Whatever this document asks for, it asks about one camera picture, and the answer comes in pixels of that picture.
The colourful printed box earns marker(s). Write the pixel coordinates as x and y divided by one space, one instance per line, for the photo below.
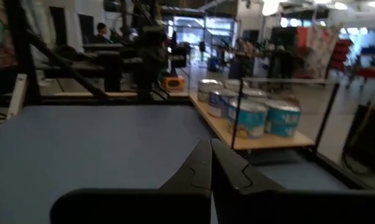
0 37
317 53

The person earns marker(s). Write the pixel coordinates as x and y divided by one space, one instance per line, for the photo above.
100 34

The black case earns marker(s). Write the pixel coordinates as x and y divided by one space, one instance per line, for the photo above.
370 137

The orange box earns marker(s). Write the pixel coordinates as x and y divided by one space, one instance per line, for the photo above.
173 83

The teal label seafood can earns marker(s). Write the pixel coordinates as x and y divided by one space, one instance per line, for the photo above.
282 129
252 129
283 113
252 112

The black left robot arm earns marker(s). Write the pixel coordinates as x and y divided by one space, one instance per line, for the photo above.
151 62

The white metal plate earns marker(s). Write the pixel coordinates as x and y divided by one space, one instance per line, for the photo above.
17 96

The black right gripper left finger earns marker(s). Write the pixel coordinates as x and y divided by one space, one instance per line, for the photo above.
187 180

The glass entrance doors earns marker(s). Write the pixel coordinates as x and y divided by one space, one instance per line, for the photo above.
202 34

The red storage bins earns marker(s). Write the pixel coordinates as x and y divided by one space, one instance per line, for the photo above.
341 54

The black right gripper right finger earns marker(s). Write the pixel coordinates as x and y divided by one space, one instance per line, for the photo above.
234 180

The wooden shelf board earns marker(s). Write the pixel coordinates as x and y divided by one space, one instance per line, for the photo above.
268 143

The green white label seafood can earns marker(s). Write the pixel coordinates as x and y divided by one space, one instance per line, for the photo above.
203 96
234 84
210 84

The black monitor screen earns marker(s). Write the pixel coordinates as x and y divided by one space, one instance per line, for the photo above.
283 36

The dark office desk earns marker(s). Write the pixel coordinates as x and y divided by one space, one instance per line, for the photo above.
94 53

